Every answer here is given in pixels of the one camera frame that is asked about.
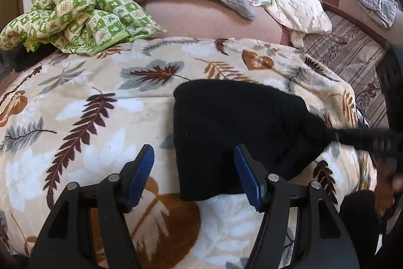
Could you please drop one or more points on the white floral cloth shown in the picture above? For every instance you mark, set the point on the white floral cloth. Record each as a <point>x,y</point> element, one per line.
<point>299,10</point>

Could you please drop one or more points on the black garment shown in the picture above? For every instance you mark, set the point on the black garment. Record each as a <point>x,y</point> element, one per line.
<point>28,59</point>

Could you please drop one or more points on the person's right hand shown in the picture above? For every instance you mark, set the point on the person's right hand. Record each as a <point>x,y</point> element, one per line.
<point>385,190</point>

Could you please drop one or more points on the dark cloth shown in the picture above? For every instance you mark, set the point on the dark cloth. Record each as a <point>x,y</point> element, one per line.
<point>355,225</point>

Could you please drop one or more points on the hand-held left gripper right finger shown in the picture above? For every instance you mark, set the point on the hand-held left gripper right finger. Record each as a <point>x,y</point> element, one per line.
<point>248,180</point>

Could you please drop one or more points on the striped patterned sheet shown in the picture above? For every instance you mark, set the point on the striped patterned sheet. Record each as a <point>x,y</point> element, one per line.
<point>346,45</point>

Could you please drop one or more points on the grey quilted cloth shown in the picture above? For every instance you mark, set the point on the grey quilted cloth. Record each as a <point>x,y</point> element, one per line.
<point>374,7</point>

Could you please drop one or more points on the pink bed sheet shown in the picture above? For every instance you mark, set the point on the pink bed sheet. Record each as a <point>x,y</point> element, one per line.
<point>204,20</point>

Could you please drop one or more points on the leaf print fleece blanket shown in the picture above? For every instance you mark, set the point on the leaf print fleece blanket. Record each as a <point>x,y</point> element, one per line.
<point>94,76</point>

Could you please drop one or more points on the black pants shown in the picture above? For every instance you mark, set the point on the black pants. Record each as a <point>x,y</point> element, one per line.
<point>220,117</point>

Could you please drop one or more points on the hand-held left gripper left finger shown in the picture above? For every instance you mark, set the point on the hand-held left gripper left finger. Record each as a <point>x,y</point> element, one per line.
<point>141,177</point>

